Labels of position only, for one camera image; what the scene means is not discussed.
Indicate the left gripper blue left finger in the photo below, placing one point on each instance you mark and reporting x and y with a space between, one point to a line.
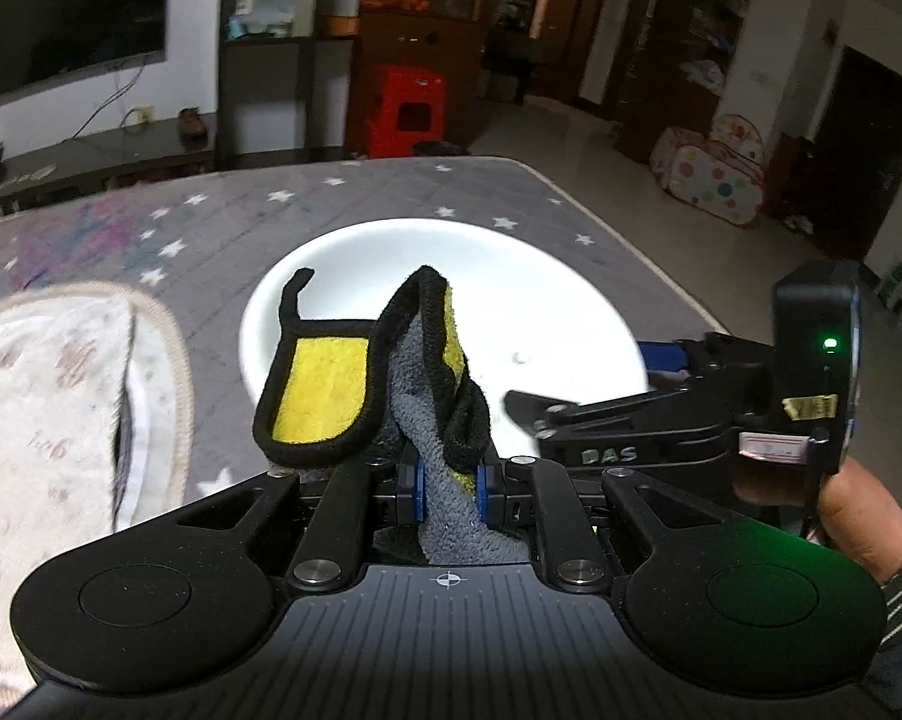
344 513

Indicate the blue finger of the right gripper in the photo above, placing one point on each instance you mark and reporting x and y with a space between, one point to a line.
671 357

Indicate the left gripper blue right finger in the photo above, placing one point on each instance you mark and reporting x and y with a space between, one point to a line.
538 498

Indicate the yellow grey cleaning cloth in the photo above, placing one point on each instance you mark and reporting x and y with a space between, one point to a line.
340 390

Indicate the white shallow bowl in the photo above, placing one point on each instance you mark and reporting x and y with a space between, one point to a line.
526 321

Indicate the person right hand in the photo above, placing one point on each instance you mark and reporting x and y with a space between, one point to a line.
856 511

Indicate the polka dot play tent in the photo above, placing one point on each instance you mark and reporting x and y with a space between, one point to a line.
720 173

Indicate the beige round mat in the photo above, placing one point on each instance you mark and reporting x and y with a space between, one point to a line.
155 427

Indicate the white patterned towel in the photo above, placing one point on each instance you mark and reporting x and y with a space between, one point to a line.
63 362

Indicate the red plastic stool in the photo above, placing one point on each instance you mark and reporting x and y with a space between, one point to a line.
409 107

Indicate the low black tv bench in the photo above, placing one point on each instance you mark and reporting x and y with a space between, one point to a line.
87 165

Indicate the black glass display shelf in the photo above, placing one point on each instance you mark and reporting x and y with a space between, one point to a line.
283 78

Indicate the black wall television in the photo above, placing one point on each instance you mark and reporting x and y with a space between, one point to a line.
43 39

